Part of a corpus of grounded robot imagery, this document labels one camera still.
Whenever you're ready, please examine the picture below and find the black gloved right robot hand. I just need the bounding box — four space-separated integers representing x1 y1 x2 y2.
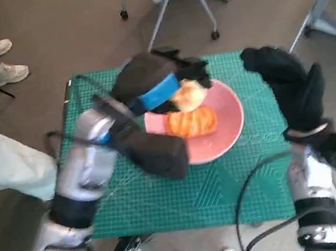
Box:
239 36 333 141

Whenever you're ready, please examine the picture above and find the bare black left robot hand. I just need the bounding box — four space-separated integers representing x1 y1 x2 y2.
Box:
105 39 218 124

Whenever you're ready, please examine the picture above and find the round pale bread bun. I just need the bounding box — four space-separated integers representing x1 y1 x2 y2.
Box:
168 75 212 115

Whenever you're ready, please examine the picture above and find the braided golden bread loaf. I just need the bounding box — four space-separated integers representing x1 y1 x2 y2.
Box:
165 105 220 142

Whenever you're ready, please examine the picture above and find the pink bowl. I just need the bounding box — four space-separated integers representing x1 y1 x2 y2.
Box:
138 73 253 173

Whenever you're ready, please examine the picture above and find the green cutting mat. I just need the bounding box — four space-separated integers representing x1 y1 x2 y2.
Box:
42 39 306 251

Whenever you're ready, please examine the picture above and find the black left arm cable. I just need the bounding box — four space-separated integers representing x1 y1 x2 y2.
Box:
35 65 146 160

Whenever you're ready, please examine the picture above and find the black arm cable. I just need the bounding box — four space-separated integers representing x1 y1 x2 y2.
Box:
35 65 146 160
224 149 312 251

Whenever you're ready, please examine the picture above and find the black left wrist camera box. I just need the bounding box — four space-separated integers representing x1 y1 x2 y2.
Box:
112 113 194 190

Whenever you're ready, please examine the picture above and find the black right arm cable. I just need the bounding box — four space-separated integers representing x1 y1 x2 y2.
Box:
224 149 312 251

